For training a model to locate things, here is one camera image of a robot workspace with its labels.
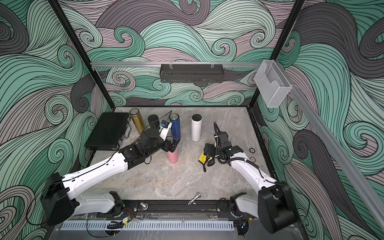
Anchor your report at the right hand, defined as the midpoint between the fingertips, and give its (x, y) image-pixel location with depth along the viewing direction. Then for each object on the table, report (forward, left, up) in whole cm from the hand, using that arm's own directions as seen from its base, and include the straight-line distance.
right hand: (209, 151), depth 86 cm
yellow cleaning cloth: (-2, +1, -4) cm, 4 cm away
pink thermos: (-3, +21, -1) cm, 21 cm away
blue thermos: (+15, +20, +13) cm, 28 cm away
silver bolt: (-23, +7, -6) cm, 24 cm away
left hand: (+3, +20, +15) cm, 26 cm away
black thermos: (+14, +33, +10) cm, 37 cm away
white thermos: (+13, +7, +7) cm, 16 cm away
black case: (+19, +66, -4) cm, 69 cm away
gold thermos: (+18, +44, +7) cm, 48 cm away
